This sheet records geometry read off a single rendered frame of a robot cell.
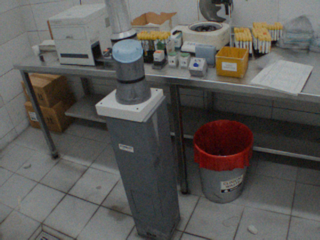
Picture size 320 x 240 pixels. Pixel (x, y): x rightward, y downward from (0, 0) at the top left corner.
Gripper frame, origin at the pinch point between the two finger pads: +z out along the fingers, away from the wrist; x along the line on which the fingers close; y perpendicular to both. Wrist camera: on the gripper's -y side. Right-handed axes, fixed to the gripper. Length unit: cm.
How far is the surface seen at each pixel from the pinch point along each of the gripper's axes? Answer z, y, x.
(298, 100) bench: 31.1, -34.2, 9.0
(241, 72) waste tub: 22.2, -6.8, 6.6
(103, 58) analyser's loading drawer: 22, 70, 7
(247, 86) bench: 26.0, -10.8, 12.5
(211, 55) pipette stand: 19.3, 10.7, -2.7
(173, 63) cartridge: 23.4, 29.1, 3.0
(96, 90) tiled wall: 84, 135, -53
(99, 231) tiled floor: 113, 64, 58
